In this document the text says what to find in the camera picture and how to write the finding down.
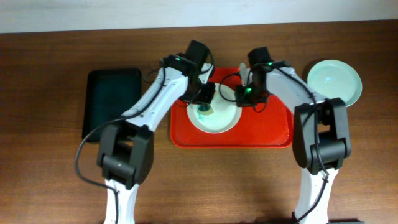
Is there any green yellow sponge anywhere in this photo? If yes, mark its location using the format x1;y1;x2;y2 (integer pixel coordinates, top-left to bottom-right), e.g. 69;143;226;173
197;103;214;116

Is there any mint green plate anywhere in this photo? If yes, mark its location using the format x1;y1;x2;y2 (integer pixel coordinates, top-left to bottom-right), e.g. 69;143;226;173
307;60;363;107

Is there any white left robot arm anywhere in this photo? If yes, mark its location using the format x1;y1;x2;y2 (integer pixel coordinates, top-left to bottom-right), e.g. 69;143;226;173
96;54;215;223

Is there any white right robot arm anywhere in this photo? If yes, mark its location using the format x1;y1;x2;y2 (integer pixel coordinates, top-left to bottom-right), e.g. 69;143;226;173
238;61;351;223

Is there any red plastic tray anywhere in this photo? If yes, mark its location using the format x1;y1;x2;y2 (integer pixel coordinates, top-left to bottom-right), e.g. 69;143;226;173
170;67;295;149

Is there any black plastic tray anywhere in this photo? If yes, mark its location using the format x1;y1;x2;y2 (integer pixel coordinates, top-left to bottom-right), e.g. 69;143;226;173
81;68;142;138

